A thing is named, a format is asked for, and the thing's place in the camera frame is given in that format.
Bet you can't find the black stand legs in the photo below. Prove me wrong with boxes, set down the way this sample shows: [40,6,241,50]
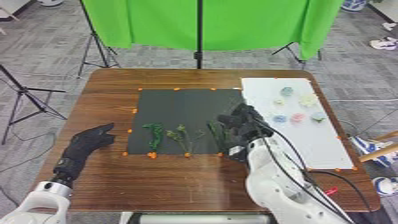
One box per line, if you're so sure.
[269,41,324,71]

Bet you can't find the black cable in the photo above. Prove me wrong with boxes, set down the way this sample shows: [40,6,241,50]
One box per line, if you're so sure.
[250,113,374,224]

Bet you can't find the pink flower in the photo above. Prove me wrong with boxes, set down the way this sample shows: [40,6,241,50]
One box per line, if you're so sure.
[289,112,307,124]

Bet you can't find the pale teal flower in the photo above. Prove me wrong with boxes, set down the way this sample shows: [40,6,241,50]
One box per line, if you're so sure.
[308,111,328,124]
[278,86,296,97]

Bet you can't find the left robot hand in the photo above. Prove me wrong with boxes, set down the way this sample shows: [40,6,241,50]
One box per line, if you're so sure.
[60,122,117,164]

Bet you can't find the black tripod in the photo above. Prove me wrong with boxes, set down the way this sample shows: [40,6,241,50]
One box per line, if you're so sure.
[0,64,69,146]

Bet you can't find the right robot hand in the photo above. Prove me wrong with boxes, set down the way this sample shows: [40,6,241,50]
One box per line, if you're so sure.
[214,103,275,148]

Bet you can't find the dark mat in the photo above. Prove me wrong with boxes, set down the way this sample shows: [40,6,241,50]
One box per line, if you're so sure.
[124,88,246,155]

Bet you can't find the black stand pole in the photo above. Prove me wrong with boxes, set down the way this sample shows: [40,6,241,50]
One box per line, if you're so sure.
[191,0,205,70]

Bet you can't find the green sprig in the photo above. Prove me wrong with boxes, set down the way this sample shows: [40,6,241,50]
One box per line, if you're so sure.
[165,124,205,154]
[140,122,166,153]

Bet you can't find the black light stand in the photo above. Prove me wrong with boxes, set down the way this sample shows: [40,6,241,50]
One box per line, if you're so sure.
[76,0,122,80]

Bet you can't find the white flower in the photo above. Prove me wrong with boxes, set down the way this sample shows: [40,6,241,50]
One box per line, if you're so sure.
[296,94,319,108]

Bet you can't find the white sheet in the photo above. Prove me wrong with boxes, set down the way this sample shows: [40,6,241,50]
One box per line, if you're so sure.
[239,77,356,171]

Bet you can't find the pale grey bar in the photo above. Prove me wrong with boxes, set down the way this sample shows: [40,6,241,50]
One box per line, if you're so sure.
[124,214,275,224]

